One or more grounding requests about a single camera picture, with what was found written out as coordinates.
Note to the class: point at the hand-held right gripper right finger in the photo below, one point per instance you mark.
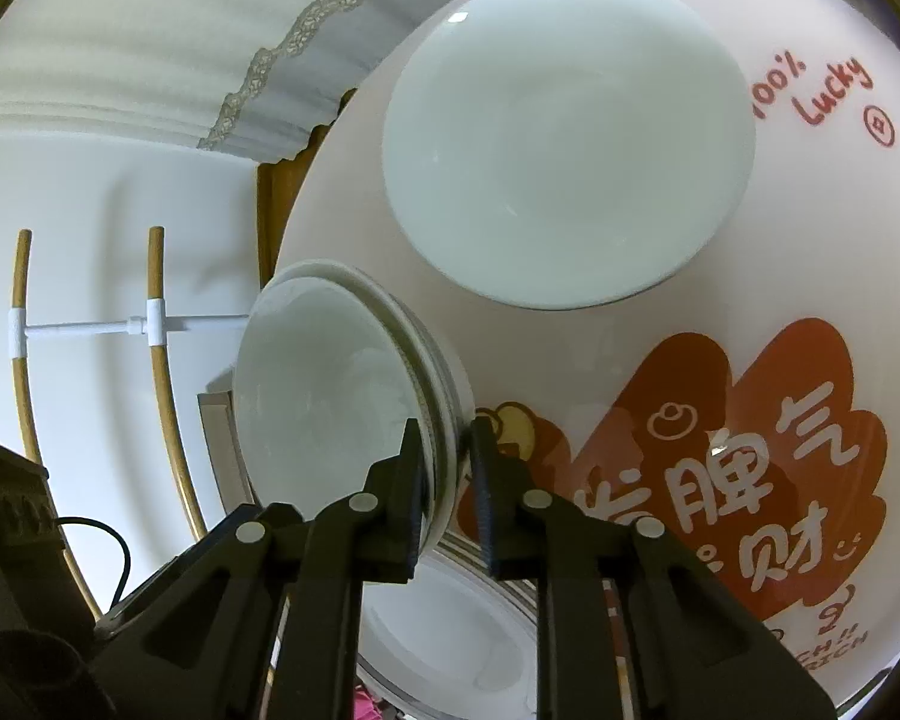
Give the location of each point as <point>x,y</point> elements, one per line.
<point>484,510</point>

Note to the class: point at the grey curtain lace trim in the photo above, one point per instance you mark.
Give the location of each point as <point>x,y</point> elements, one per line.
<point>157,30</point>

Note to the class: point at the magenta cloth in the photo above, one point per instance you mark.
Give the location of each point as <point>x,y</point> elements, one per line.
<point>371,706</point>

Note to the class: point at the round table pink cloth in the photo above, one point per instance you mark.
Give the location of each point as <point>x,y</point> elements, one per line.
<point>810,240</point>

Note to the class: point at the white plate grey rim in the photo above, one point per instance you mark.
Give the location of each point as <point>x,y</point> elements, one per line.
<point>442,630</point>

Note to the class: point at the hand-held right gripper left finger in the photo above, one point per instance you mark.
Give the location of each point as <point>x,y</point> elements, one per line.
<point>418,510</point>

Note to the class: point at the person's left forearm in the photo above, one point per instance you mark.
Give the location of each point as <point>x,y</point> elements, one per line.
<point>30,682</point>

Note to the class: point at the long wooden barre rail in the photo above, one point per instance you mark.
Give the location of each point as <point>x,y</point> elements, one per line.
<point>21,277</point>

